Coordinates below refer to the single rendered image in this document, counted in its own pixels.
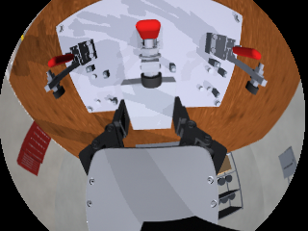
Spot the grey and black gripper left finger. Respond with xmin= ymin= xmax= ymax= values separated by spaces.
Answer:
xmin=79 ymin=99 xmax=130 ymax=175

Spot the grey toggle clamp with red handle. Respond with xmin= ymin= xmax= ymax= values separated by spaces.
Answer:
xmin=205 ymin=33 xmax=267 ymax=95

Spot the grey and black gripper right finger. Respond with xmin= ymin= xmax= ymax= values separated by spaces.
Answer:
xmin=172 ymin=96 xmax=227 ymax=175

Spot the black toggle clamp with red handle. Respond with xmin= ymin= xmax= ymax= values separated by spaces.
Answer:
xmin=44 ymin=39 xmax=97 ymax=99

